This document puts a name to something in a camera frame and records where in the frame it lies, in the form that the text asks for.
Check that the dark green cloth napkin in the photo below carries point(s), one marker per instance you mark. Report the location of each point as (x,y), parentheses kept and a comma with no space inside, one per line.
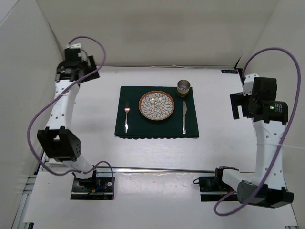
(141,127)

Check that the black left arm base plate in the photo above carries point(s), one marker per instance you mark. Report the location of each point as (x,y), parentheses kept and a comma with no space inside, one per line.
(100,186)

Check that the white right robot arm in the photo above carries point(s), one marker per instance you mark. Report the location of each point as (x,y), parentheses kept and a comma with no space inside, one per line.
(266,186)

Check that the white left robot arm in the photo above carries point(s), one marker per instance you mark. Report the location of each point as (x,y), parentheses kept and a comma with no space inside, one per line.
(57,140)

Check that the silver fork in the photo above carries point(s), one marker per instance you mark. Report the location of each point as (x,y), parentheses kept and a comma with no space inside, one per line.
(126,109)

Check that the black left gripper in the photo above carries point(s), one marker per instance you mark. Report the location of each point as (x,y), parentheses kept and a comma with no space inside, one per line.
(86,63)

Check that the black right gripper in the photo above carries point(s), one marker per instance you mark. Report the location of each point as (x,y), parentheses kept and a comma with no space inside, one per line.
(238,99)

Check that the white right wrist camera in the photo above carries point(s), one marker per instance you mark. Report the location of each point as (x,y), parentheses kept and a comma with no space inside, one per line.
(248,84)

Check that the silver table knife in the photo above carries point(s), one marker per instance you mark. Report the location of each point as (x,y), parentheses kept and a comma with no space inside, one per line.
(184,115)

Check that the metal cup with cork base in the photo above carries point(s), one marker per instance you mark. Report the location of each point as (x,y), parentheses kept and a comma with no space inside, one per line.
(183,87)

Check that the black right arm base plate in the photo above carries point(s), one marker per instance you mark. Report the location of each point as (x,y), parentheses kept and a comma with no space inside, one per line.
(211,190)

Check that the floral patterned ceramic plate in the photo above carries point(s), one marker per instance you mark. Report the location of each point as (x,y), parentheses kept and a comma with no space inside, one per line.
(156,105)

